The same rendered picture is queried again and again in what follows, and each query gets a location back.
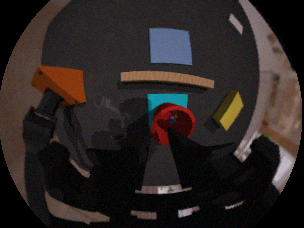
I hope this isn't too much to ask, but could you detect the yellow rectangular block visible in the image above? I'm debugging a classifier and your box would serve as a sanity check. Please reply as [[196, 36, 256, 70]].
[[213, 90, 243, 131]]

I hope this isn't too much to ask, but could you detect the white flat square tile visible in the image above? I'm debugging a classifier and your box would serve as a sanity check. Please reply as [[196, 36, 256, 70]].
[[227, 14, 244, 35]]

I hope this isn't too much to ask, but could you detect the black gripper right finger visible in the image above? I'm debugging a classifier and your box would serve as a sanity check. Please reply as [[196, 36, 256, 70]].
[[167, 127, 237, 190]]

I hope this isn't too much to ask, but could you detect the tan flat bar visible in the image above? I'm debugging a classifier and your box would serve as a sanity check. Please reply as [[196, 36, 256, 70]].
[[120, 70, 215, 90]]

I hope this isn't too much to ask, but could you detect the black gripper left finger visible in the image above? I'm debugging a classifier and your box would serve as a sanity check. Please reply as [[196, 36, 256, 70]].
[[85, 129, 151, 191]]

